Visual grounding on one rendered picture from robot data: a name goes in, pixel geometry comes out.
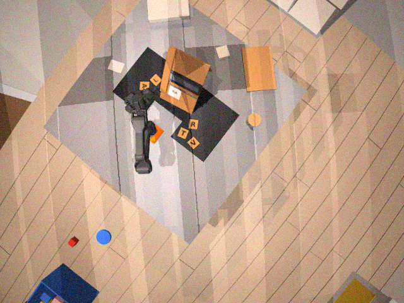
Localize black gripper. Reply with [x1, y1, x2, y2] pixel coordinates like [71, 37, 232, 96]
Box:
[125, 88, 155, 114]

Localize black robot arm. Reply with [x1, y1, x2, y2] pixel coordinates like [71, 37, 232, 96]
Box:
[124, 92, 158, 174]

